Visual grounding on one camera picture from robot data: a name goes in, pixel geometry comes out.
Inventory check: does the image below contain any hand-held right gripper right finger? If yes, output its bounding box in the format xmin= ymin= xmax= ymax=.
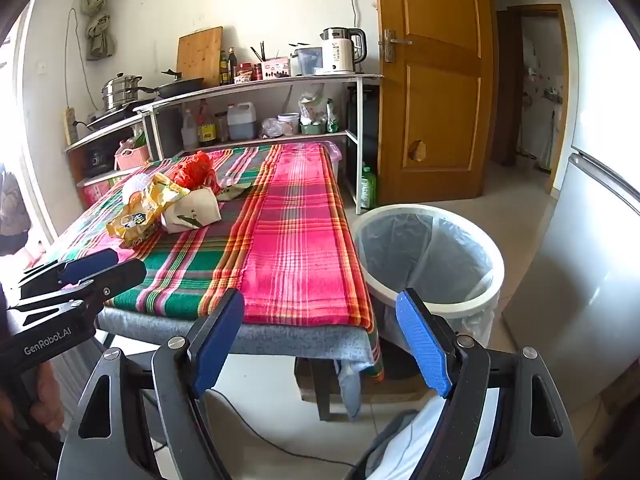
xmin=395 ymin=287 xmax=583 ymax=480

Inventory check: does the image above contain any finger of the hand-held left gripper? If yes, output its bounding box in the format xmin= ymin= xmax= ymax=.
xmin=20 ymin=248 xmax=119 ymax=301
xmin=5 ymin=259 xmax=148 ymax=328

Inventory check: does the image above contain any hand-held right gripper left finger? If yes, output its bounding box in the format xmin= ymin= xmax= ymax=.
xmin=57 ymin=287 xmax=246 ymax=480

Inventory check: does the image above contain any yellow snack packet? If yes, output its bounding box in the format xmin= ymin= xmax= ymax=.
xmin=106 ymin=173 xmax=191 ymax=248

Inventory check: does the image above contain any clear bin liner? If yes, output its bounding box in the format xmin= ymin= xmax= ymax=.
xmin=357 ymin=212 xmax=501 ymax=356

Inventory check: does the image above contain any white foam fruit net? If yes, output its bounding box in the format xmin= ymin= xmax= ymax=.
xmin=122 ymin=172 xmax=158 ymax=206

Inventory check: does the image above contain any red plastic bag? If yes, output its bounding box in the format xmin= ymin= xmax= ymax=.
xmin=172 ymin=151 xmax=218 ymax=196

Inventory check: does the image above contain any white round bin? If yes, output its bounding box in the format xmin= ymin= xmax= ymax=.
xmin=352 ymin=203 xmax=506 ymax=361

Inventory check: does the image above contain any person's left hand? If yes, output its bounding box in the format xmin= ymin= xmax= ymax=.
xmin=0 ymin=360 xmax=66 ymax=441

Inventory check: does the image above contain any person's light trouser leg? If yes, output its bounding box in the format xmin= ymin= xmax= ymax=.
xmin=55 ymin=327 xmax=108 ymax=401
xmin=345 ymin=390 xmax=501 ymax=480

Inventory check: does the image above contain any pink patterned box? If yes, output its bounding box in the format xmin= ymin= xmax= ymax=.
xmin=77 ymin=170 xmax=133 ymax=208

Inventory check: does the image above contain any black gas burner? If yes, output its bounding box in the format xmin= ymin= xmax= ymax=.
xmin=85 ymin=147 xmax=118 ymax=173

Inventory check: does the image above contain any pink plastic basket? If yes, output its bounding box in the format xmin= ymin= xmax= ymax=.
xmin=115 ymin=145 xmax=151 ymax=171

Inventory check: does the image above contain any plaid tablecloth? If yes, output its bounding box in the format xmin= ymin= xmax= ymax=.
xmin=37 ymin=142 xmax=386 ymax=383

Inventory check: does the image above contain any black induction cooker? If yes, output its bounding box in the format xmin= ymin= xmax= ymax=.
xmin=86 ymin=107 xmax=143 ymax=131

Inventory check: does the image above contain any white spray bottle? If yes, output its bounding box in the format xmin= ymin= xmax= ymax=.
xmin=181 ymin=108 xmax=198 ymax=151

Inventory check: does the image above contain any green plastic bottle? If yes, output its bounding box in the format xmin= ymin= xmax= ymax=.
xmin=360 ymin=162 xmax=377 ymax=210

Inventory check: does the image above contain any yellow label sauce bottle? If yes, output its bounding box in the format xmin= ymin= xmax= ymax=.
xmin=197 ymin=100 xmax=217 ymax=147

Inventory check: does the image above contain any steel steamer pot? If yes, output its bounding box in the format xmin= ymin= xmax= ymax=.
xmin=101 ymin=74 xmax=143 ymax=111

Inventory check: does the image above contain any silver refrigerator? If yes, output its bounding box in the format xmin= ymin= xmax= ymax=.
xmin=502 ymin=0 xmax=640 ymax=396

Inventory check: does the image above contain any dark liquid plastic jug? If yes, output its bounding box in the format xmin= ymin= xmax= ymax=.
xmin=227 ymin=102 xmax=257 ymax=141

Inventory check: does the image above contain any black frying pan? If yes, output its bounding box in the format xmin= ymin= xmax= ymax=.
xmin=135 ymin=70 xmax=206 ymax=100

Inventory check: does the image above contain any pink lidded storage box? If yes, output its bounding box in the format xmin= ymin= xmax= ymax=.
xmin=320 ymin=140 xmax=343 ymax=183

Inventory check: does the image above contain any black appliance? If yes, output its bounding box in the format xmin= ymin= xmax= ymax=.
xmin=347 ymin=85 xmax=381 ymax=166

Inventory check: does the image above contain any bamboo cutting board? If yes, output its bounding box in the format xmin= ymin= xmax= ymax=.
xmin=176 ymin=26 xmax=223 ymax=86

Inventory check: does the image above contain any wooden door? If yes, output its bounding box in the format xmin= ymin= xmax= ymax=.
xmin=375 ymin=0 xmax=498 ymax=206

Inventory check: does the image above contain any hanging green cloth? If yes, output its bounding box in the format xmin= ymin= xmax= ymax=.
xmin=81 ymin=0 xmax=112 ymax=61

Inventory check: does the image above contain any white food bag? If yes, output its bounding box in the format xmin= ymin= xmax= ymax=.
xmin=298 ymin=92 xmax=326 ymax=126

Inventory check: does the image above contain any pink utensil box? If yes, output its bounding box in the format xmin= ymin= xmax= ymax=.
xmin=261 ymin=56 xmax=292 ymax=81

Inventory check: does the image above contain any white shelf rack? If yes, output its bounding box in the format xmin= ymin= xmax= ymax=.
xmin=65 ymin=72 xmax=383 ymax=216

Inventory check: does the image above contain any clear plastic pitcher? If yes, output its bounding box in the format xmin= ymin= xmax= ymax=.
xmin=290 ymin=46 xmax=323 ymax=77

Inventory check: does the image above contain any white electric kettle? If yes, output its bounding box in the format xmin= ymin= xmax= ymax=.
xmin=320 ymin=27 xmax=367 ymax=73

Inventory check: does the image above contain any dark table frame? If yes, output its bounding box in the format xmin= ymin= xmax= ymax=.
xmin=295 ymin=355 xmax=426 ymax=421

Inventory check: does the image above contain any black floor cable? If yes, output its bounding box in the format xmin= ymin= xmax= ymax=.
xmin=207 ymin=390 xmax=361 ymax=468

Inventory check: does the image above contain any wooden door frame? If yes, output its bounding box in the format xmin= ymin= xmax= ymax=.
xmin=492 ymin=4 xmax=571 ymax=193

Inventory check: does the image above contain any metal door handle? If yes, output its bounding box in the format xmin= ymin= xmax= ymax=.
xmin=382 ymin=29 xmax=413 ymax=63

